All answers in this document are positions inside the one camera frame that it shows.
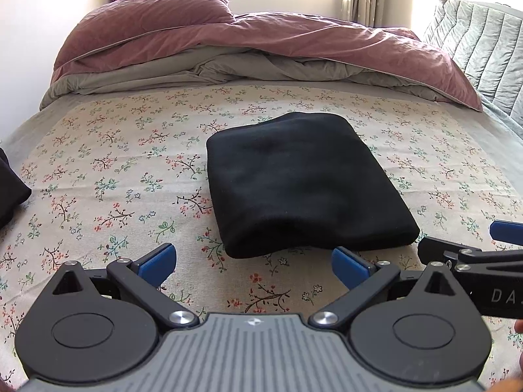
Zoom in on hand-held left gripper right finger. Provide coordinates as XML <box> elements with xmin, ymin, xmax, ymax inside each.
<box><xmin>308</xmin><ymin>246</ymin><xmax>470</xmax><ymax>329</ymax></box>

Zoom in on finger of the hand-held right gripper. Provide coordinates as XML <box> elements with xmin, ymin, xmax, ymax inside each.
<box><xmin>417</xmin><ymin>236</ymin><xmax>523</xmax><ymax>276</ymax></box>
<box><xmin>489</xmin><ymin>220</ymin><xmax>523</xmax><ymax>242</ymax></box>

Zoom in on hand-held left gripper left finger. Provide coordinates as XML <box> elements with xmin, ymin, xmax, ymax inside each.
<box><xmin>51</xmin><ymin>243</ymin><xmax>201</xmax><ymax>329</ymax></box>

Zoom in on black pants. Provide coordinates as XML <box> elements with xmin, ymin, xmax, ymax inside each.
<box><xmin>205</xmin><ymin>111</ymin><xmax>421</xmax><ymax>260</ymax></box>

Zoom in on pale blue patterned cloth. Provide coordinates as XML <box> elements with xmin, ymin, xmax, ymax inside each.
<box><xmin>476</xmin><ymin>90</ymin><xmax>523</xmax><ymax>131</ymax></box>

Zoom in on floral bed sheet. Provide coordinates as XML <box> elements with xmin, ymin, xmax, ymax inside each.
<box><xmin>0</xmin><ymin>84</ymin><xmax>523</xmax><ymax>392</ymax></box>

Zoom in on dark folded cloth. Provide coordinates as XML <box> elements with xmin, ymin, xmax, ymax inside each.
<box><xmin>0</xmin><ymin>147</ymin><xmax>32</xmax><ymax>229</ymax></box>

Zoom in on pink and grey duvet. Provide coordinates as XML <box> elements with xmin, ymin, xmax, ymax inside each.
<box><xmin>40</xmin><ymin>11</ymin><xmax>483</xmax><ymax>112</ymax></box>

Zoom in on pink pillow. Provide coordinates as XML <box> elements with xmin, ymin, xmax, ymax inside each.
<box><xmin>54</xmin><ymin>0</ymin><xmax>235</xmax><ymax>70</ymax></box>

